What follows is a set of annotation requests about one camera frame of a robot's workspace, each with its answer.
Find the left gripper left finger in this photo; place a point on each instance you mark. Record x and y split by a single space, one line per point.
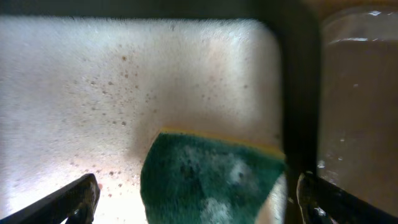
73 203

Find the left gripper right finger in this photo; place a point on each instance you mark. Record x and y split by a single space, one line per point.
322 202

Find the yellow green sponge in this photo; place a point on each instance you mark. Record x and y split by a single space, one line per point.
189 178

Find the small white foam tray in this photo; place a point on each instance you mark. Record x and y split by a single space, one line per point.
89 95

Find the dark brown serving tray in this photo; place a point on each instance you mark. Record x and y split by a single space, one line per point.
358 128

